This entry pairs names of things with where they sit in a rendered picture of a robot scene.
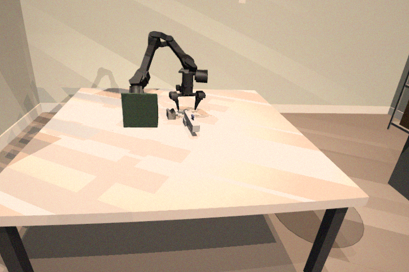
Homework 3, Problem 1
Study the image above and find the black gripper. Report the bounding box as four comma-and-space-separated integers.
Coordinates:
169, 82, 206, 111

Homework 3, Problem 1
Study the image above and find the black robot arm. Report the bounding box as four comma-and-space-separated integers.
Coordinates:
129, 31, 208, 94

